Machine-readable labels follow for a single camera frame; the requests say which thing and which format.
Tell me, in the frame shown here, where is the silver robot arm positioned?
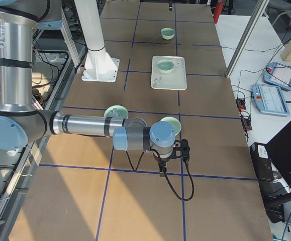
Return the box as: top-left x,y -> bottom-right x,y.
0,1 -> 189,177

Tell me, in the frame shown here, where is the red fire extinguisher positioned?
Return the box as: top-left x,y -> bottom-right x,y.
213,0 -> 224,24

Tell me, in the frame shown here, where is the green bowl on tray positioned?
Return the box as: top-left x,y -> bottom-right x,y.
156,59 -> 174,74

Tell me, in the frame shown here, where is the cream bear tray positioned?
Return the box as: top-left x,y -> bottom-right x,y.
150,56 -> 187,90

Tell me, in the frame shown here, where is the green bowl with ice cubes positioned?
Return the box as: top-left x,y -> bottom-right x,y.
104,105 -> 129,118

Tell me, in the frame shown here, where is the orange black power strip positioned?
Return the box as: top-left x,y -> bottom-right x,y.
236,98 -> 252,132

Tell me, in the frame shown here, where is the black computer box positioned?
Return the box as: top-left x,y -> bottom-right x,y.
250,142 -> 282,182

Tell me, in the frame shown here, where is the far blue teach pendant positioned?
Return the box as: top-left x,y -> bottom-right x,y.
263,62 -> 291,91

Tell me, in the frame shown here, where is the blue teach pendant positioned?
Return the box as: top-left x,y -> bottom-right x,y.
252,83 -> 290,116
263,62 -> 291,91

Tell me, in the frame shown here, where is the near blue teach pendant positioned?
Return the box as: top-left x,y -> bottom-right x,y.
252,83 -> 290,116

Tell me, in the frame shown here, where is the aluminium frame post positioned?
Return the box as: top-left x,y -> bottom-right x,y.
225,0 -> 269,78

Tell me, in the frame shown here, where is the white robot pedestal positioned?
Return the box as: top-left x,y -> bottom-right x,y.
74,0 -> 120,82

